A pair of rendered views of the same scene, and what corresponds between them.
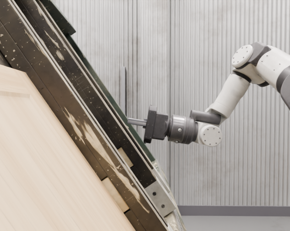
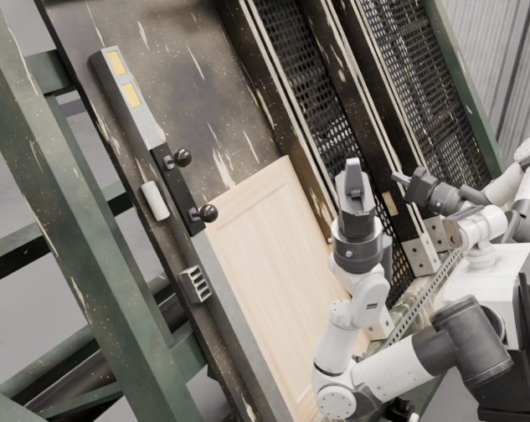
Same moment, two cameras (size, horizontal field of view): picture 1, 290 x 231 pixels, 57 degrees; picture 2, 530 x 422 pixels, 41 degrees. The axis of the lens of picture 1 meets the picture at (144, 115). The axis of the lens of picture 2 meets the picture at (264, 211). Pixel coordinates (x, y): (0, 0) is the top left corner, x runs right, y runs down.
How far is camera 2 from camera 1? 1.40 m
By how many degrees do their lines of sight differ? 38
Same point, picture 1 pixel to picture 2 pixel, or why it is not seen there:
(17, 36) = (285, 128)
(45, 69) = (301, 156)
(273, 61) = (526, 182)
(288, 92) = not seen: hidden behind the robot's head
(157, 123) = (419, 189)
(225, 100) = (497, 188)
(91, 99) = (367, 132)
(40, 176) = (277, 249)
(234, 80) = (514, 172)
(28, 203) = (268, 265)
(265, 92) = not seen: outside the picture
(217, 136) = not seen: hidden behind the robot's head
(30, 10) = (319, 18)
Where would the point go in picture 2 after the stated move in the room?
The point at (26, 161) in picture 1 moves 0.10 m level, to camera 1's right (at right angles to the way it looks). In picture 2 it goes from (271, 241) to (307, 255)
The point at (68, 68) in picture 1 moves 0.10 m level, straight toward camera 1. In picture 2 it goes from (348, 91) to (342, 101)
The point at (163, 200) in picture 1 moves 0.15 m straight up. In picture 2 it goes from (423, 259) to (432, 218)
